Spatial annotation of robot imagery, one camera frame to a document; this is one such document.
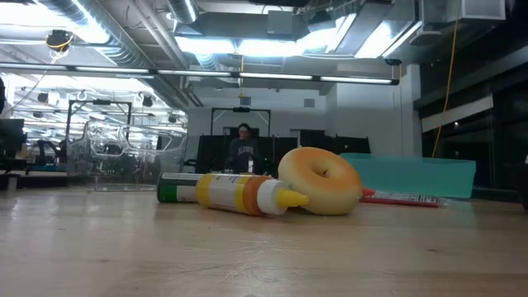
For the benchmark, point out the yellow ink bottle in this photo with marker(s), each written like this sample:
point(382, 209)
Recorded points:
point(224, 191)

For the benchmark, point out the clear plastic bin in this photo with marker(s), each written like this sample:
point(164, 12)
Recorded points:
point(82, 173)

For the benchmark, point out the long overhead light bar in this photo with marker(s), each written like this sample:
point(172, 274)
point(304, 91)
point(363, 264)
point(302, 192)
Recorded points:
point(272, 76)

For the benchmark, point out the black background rig frame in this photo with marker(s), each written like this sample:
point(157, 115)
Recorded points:
point(241, 109)

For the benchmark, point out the black mesh basket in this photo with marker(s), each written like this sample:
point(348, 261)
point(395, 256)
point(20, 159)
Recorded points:
point(524, 185)

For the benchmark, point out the green ink bottle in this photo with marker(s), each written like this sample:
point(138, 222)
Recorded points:
point(177, 194)

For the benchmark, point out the grey ceiling box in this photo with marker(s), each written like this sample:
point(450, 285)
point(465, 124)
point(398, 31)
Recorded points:
point(280, 22)

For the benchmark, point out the orange toy donut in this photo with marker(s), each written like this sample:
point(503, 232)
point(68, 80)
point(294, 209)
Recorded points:
point(330, 194)

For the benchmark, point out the person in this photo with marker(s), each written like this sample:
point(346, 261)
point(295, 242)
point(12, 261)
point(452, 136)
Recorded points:
point(243, 152)

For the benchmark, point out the teal plastic bin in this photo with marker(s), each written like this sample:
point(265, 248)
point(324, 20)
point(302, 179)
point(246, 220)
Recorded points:
point(412, 175)

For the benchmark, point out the silver ventilation duct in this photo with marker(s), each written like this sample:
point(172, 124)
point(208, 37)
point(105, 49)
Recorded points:
point(183, 10)

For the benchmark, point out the black partition panels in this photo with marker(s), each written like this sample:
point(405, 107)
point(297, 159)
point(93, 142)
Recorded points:
point(210, 152)

